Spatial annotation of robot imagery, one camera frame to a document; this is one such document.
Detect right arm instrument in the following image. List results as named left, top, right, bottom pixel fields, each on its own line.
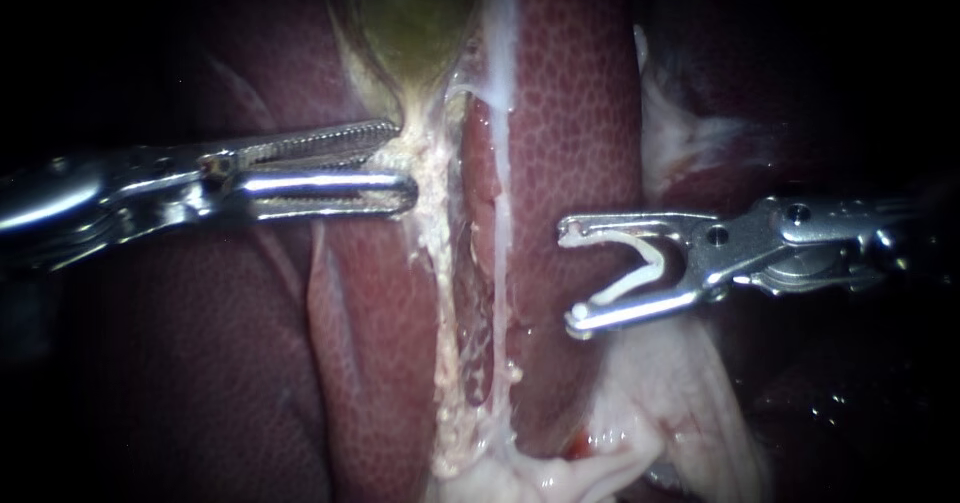
left=691, top=195, right=930, bottom=299

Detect right arm instrument jaw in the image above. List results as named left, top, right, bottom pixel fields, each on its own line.
left=557, top=212, right=705, bottom=255
left=564, top=283, right=726, bottom=340

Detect left arm instrument jaw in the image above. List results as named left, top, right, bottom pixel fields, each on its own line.
left=213, top=118, right=403, bottom=176
left=227, top=169, right=420, bottom=224

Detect left arm instrument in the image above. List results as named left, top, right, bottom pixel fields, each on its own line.
left=0, top=146, right=235, bottom=276

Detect white clip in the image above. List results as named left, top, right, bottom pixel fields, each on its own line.
left=558, top=226, right=668, bottom=321

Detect gallbladder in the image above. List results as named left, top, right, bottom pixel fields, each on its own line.
left=328, top=0, right=490, bottom=219

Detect pale fatty tissue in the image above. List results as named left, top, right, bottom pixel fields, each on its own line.
left=632, top=22, right=755, bottom=198
left=423, top=321, right=770, bottom=503

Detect dark red liver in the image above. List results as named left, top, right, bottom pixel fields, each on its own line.
left=44, top=0, right=909, bottom=503

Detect thin tube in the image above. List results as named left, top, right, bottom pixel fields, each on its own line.
left=408, top=210, right=483, bottom=480
left=481, top=94, right=524, bottom=441

